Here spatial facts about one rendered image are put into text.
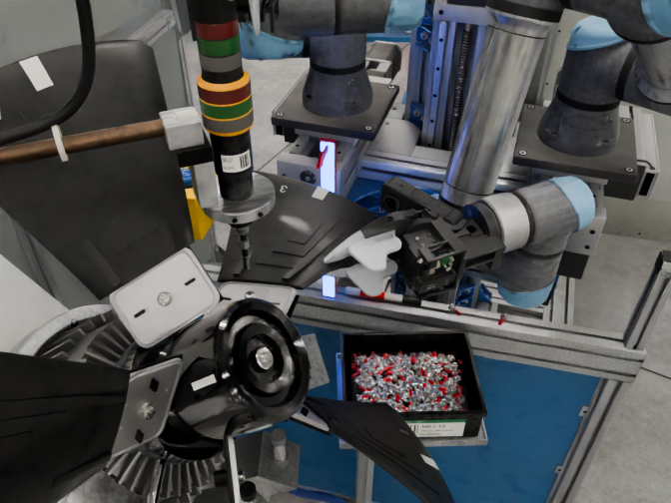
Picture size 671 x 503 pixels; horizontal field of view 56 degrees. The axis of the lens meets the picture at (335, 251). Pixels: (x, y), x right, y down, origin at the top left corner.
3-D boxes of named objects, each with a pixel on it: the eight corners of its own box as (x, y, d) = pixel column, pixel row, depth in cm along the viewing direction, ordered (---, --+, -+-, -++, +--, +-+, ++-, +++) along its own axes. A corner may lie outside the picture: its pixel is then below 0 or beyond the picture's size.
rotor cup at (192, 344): (205, 492, 63) (298, 468, 56) (93, 407, 57) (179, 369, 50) (253, 378, 74) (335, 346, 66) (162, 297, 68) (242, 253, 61)
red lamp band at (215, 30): (201, 43, 47) (198, 27, 46) (191, 27, 50) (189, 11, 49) (244, 36, 48) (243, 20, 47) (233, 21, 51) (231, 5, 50)
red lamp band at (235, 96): (205, 109, 50) (203, 95, 49) (193, 86, 53) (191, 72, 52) (258, 100, 51) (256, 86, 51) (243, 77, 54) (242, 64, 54)
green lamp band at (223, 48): (203, 59, 48) (201, 44, 47) (194, 43, 50) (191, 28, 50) (246, 53, 49) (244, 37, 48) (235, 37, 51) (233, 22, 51)
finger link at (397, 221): (366, 228, 72) (432, 213, 75) (360, 220, 73) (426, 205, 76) (361, 256, 76) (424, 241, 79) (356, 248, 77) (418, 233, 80)
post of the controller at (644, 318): (624, 348, 107) (664, 261, 94) (622, 335, 109) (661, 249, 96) (643, 351, 106) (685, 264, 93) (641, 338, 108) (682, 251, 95)
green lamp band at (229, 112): (207, 124, 51) (205, 110, 50) (195, 100, 54) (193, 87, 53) (259, 114, 52) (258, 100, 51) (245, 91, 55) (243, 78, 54)
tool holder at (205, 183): (188, 238, 56) (169, 141, 49) (173, 194, 61) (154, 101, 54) (285, 215, 58) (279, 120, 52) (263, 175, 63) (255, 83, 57)
